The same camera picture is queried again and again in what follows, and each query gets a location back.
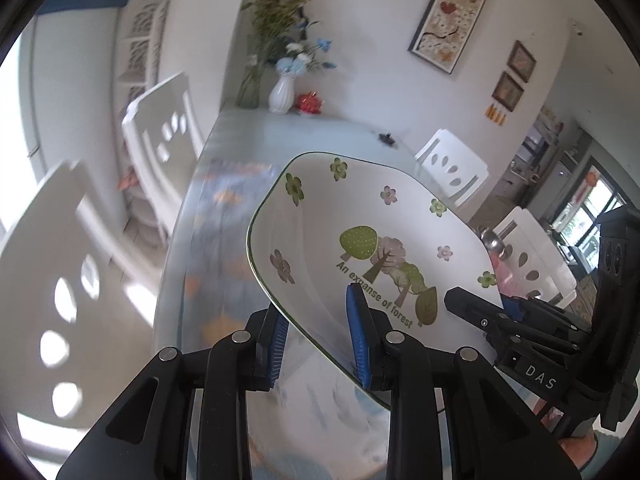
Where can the white vase with blue flowers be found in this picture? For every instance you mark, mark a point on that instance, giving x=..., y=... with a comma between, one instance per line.
x=281, y=92

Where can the white lattice shelf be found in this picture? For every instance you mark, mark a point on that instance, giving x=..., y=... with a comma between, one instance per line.
x=142, y=45

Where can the stainless steel bowl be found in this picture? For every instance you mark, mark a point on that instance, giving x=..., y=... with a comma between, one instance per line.
x=492, y=242

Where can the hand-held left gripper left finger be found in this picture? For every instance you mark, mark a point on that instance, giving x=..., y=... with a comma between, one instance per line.
x=277, y=355

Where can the small black object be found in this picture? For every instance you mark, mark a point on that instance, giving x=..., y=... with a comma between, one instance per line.
x=386, y=138

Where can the glass vase with green branches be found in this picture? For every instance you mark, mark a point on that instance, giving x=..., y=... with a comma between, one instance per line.
x=250, y=85

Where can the large framed butterfly painting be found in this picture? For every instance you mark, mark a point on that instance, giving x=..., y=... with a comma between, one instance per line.
x=452, y=10

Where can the white tree print plate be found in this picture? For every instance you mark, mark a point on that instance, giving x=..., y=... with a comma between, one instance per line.
x=320, y=220

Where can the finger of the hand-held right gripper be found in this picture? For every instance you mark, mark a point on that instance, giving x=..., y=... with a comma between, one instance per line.
x=550, y=322
x=525, y=367

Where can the white cutout chair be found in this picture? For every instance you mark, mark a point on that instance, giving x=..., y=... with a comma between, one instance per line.
x=45, y=285
x=452, y=165
x=535, y=255
x=160, y=130

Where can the person's right hand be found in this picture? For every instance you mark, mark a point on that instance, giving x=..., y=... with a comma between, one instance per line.
x=577, y=450

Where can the glass door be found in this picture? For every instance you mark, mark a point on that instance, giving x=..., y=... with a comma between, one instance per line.
x=585, y=210

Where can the red teapot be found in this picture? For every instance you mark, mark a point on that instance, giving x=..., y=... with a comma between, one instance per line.
x=310, y=102

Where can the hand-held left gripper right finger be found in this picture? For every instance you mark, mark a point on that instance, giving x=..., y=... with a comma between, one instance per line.
x=359, y=340

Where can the scallop patterned tablecloth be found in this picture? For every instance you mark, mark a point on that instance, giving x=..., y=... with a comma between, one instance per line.
x=220, y=260

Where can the small framed picture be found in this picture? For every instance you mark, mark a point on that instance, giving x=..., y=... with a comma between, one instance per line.
x=508, y=91
x=521, y=61

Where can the red window decoration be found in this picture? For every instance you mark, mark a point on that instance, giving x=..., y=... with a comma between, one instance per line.
x=592, y=176

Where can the kitchen cabinet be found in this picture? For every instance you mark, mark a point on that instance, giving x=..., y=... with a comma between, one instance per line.
x=542, y=145

